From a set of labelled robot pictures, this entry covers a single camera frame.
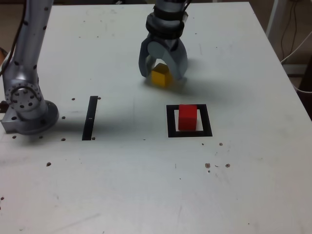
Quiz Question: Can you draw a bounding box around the white post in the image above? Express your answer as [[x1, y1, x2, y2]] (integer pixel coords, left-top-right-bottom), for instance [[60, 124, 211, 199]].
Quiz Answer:
[[265, 0, 280, 37]]

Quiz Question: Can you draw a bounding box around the white cable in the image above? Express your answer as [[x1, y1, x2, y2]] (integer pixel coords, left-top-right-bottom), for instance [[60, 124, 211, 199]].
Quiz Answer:
[[291, 80, 312, 94], [279, 30, 312, 64]]

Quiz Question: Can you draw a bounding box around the black tape square outline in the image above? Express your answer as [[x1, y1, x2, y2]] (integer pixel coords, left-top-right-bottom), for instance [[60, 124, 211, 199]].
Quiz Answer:
[[166, 104, 213, 138]]

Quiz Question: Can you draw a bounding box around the red cube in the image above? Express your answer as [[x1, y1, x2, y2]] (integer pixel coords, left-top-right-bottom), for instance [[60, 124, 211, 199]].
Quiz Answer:
[[178, 104, 198, 131]]

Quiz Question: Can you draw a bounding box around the thin black cable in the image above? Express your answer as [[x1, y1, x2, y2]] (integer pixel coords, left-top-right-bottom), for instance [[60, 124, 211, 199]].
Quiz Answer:
[[280, 0, 298, 60]]

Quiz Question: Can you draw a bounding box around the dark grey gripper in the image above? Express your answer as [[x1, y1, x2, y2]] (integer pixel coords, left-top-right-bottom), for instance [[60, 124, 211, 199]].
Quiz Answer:
[[138, 33, 189, 81]]

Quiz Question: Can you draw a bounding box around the yellow cube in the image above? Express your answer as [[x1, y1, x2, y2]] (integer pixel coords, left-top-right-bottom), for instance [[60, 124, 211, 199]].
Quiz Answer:
[[151, 62, 173, 87]]

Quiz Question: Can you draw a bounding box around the black tape strip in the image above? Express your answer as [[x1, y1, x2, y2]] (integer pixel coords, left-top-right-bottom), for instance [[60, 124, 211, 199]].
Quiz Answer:
[[81, 96, 99, 141]]

